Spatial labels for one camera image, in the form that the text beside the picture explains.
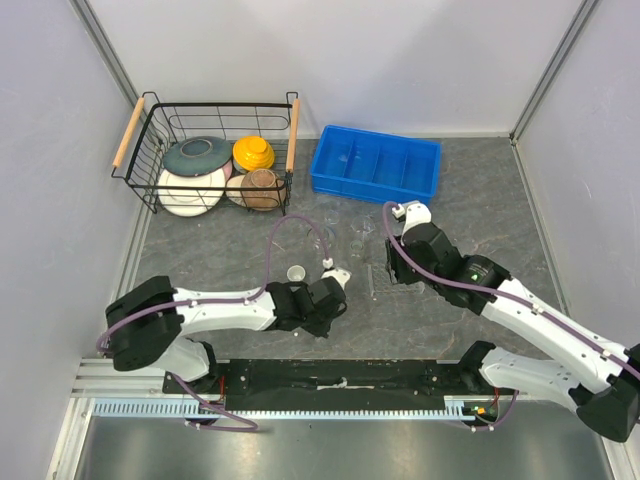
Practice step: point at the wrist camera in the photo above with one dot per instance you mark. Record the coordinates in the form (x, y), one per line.
(340, 275)
(412, 214)

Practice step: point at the glass conical flask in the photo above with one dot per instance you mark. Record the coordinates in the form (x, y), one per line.
(363, 225)

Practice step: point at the small glass bottle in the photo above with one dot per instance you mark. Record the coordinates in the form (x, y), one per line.
(356, 248)

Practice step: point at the teal ceramic plate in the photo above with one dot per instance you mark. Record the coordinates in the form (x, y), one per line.
(197, 156)

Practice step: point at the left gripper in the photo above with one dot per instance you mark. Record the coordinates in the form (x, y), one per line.
(321, 329)

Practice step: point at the light blue cable duct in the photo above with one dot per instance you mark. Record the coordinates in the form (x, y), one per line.
(449, 409)

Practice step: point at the glass petri dish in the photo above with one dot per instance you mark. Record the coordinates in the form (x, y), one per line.
(327, 236)

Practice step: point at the white ceramic plate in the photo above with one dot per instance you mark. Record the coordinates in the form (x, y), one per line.
(190, 196)

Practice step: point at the glass beaker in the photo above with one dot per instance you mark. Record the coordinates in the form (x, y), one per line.
(331, 217)

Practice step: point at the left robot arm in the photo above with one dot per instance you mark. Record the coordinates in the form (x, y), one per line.
(155, 323)

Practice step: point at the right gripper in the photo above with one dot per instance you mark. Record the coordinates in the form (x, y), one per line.
(394, 260)

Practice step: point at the white ceramic bowl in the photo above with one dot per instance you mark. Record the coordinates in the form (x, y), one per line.
(233, 190)

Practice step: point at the white plastic cup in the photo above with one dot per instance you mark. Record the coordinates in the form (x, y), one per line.
(296, 273)

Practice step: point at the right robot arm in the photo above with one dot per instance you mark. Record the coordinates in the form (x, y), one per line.
(590, 375)

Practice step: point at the blue plastic divided bin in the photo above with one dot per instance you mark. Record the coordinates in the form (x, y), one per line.
(375, 167)

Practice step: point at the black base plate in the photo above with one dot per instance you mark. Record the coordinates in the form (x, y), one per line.
(266, 383)

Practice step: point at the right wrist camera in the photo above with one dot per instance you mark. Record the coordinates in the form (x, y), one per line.
(412, 214)

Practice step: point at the yellow ceramic bowl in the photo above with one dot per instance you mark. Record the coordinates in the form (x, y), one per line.
(253, 153)

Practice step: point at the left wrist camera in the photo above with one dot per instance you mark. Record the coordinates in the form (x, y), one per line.
(340, 275)

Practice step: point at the black wire basket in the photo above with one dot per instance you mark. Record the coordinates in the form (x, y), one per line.
(155, 126)

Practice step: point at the clear acrylic tube rack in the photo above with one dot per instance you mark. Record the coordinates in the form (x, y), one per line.
(381, 284)

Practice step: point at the brown ceramic bowl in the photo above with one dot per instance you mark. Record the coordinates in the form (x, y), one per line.
(263, 190)

